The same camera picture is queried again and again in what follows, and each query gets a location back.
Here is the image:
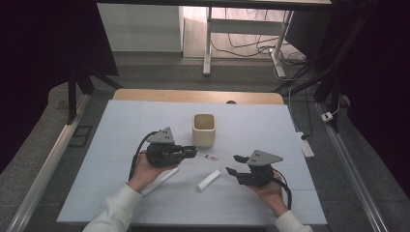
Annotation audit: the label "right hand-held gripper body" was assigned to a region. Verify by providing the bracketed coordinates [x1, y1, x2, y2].
[236, 149, 284, 188]

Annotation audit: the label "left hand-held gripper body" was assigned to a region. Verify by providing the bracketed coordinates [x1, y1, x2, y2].
[145, 126, 185, 168]

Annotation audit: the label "beige square pen holder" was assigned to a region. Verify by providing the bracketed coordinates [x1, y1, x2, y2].
[191, 112, 217, 149]

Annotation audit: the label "clear plastic pen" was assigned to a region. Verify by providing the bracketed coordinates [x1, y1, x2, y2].
[196, 152, 220, 162]

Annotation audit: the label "short thick white marker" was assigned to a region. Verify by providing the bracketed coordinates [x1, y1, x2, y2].
[196, 168, 222, 192]

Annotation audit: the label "thin white pen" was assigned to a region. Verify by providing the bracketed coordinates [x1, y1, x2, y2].
[141, 167, 180, 197]

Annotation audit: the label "person's left hand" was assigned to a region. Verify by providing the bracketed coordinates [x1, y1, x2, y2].
[128, 152, 180, 194]

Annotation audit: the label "person's right hand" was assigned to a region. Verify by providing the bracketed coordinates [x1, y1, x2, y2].
[249, 172, 290, 218]

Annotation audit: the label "light blue table mat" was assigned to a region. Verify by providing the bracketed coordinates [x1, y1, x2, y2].
[56, 100, 328, 226]

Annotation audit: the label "white power strip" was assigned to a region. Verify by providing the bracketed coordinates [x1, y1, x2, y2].
[295, 130, 315, 159]

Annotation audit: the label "black metal stand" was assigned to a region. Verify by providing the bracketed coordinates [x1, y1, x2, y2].
[274, 0, 371, 133]
[66, 64, 124, 125]

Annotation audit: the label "white cabinet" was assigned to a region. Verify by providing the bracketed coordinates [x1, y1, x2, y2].
[96, 3, 185, 53]

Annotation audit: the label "dark flat panel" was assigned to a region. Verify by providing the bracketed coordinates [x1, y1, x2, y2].
[284, 9, 333, 61]

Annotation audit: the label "black curtain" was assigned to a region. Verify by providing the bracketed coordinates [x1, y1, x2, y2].
[0, 0, 119, 175]
[332, 0, 410, 201]

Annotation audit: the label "left hand-held gripper black cable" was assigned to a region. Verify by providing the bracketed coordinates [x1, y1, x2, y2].
[128, 130, 161, 182]

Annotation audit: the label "hand-held gripper black cable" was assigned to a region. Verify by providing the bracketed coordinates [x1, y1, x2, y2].
[128, 130, 161, 182]
[272, 167, 293, 211]

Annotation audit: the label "right hand-held gripper black cable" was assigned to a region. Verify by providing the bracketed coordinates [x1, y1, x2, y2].
[272, 167, 293, 211]

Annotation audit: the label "black plug with cable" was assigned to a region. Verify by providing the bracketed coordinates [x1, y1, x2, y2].
[288, 86, 313, 141]

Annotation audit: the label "black rectangular floor frame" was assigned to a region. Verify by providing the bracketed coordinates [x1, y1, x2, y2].
[68, 125, 94, 149]

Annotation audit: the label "aluminium rail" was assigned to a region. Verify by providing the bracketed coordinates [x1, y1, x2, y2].
[313, 101, 390, 232]
[6, 93, 91, 232]

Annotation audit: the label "black floor cables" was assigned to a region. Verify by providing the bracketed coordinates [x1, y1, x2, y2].
[211, 8, 308, 66]

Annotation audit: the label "white desk frame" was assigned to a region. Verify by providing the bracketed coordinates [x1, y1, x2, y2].
[202, 6, 294, 78]

